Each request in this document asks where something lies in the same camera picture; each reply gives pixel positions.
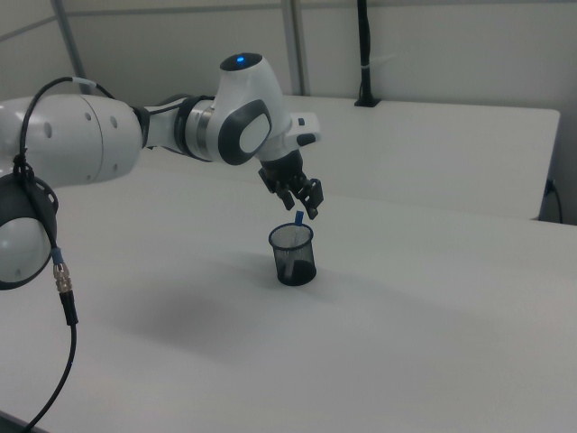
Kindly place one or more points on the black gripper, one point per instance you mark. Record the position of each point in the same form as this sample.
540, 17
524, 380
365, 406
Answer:
284, 164

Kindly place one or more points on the blue capped white marker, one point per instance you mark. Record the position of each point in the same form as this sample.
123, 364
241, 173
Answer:
298, 217

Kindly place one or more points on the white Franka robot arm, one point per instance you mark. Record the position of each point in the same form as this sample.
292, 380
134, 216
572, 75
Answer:
90, 135

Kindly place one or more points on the black mesh pen cup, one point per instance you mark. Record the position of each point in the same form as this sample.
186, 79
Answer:
297, 275

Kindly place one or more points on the black pole with clamp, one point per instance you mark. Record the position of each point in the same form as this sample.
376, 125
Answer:
364, 45

